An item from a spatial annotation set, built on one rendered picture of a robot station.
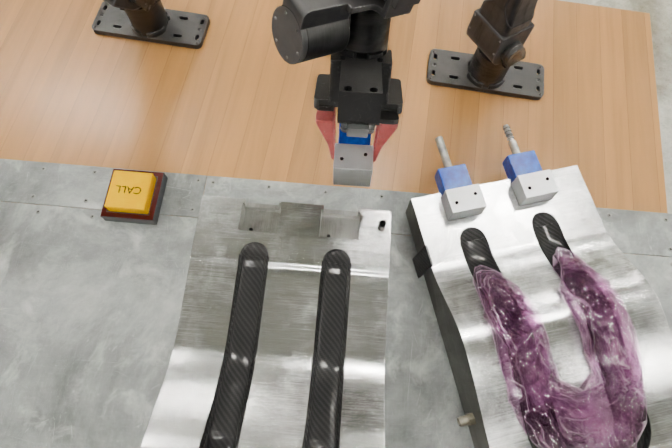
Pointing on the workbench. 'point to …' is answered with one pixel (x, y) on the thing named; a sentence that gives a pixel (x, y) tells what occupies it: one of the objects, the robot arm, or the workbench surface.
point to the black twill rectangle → (422, 261)
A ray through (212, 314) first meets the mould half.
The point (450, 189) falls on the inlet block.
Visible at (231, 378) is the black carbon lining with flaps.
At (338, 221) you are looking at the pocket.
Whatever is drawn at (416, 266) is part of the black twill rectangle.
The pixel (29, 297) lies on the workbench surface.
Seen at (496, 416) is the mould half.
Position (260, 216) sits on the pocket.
